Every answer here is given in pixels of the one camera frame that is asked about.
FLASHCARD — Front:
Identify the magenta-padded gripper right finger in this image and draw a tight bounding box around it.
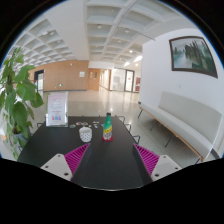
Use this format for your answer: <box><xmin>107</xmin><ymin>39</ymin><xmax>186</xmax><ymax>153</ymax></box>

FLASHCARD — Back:
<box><xmin>129</xmin><ymin>143</ymin><xmax>183</xmax><ymax>186</ymax></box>

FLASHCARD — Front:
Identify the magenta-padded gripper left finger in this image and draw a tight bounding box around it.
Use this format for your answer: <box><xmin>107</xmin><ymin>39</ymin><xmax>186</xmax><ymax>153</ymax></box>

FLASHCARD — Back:
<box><xmin>40</xmin><ymin>143</ymin><xmax>95</xmax><ymax>184</ymax></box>

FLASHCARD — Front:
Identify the green drink bottle black cap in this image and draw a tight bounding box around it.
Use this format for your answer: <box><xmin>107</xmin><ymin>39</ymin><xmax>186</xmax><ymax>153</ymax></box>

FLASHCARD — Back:
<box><xmin>101</xmin><ymin>112</ymin><xmax>114</xmax><ymax>142</ymax></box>

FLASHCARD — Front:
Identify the white dotted mug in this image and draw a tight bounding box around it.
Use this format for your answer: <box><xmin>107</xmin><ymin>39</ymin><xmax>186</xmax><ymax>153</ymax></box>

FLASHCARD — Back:
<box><xmin>78</xmin><ymin>126</ymin><xmax>93</xmax><ymax>143</ymax></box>

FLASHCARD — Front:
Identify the clear acrylic sign stand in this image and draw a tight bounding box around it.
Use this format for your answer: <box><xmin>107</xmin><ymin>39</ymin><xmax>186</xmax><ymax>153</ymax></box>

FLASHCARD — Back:
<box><xmin>45</xmin><ymin>91</ymin><xmax>70</xmax><ymax>128</ymax></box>

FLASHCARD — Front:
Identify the long white padded bench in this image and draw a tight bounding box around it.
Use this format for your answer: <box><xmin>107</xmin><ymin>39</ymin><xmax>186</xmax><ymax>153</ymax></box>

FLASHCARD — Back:
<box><xmin>138</xmin><ymin>91</ymin><xmax>224</xmax><ymax>163</ymax></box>

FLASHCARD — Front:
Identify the green leafy potted plant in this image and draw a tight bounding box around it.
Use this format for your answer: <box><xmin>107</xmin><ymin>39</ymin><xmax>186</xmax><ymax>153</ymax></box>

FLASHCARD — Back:
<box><xmin>0</xmin><ymin>46</ymin><xmax>45</xmax><ymax>161</ymax></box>

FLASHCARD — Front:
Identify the dark framed glass door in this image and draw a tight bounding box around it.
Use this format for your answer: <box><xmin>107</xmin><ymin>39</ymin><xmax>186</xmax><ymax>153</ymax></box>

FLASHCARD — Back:
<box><xmin>124</xmin><ymin>69</ymin><xmax>136</xmax><ymax>93</ymax></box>

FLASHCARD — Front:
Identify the dark framed landscape painting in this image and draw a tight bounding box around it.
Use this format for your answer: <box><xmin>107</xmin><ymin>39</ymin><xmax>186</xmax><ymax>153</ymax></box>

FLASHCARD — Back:
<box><xmin>168</xmin><ymin>35</ymin><xmax>219</xmax><ymax>79</ymax></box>

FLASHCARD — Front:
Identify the recessed ceiling lights group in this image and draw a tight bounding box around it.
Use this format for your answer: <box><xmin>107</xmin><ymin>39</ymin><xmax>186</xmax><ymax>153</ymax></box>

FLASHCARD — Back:
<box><xmin>39</xmin><ymin>23</ymin><xmax>144</xmax><ymax>66</ymax></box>

